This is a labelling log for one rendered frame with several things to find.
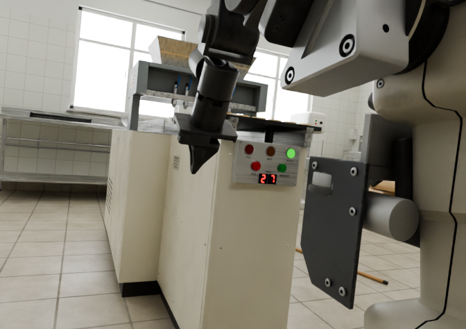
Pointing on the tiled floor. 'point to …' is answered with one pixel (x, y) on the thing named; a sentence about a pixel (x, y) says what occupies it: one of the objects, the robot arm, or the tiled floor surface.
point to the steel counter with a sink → (55, 123)
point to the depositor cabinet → (136, 207)
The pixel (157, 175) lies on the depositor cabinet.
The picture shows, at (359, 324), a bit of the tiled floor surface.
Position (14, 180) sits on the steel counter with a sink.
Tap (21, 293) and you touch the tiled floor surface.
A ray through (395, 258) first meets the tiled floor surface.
